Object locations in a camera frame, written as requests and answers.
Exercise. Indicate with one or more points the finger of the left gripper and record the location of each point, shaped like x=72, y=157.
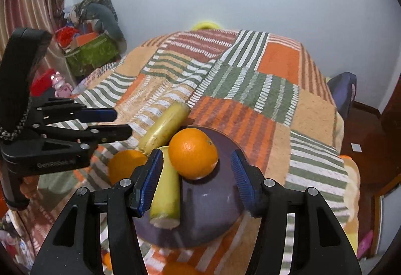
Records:
x=89, y=137
x=76, y=111

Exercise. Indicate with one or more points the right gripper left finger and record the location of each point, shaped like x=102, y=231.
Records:
x=131, y=198

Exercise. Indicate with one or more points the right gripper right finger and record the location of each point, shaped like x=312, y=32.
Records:
x=265, y=200

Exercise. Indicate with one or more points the corn cob with cut end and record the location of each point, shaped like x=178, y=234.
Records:
x=165, y=209

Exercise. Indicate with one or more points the large orange with sticker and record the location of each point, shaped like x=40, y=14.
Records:
x=192, y=153

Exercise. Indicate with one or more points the small mandarin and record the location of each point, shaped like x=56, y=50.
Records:
x=106, y=259

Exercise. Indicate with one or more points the pink toy figure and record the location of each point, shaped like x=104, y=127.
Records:
x=62, y=88

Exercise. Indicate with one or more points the purple ceramic plate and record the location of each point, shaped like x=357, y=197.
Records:
x=209, y=207

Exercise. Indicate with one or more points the green storage box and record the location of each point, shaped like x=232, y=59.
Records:
x=94, y=54

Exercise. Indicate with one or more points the grey plush toy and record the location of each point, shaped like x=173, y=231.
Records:
x=106, y=17

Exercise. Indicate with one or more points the white paper on floor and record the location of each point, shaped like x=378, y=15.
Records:
x=356, y=147

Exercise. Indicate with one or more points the patchwork striped bed blanket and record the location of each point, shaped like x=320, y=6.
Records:
x=262, y=90

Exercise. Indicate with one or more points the camouflage pillow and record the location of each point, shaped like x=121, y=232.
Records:
x=80, y=8

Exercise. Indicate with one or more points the striped red curtain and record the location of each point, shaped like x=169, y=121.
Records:
x=28, y=12

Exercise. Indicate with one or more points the purple backpack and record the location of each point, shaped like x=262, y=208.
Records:
x=343, y=89

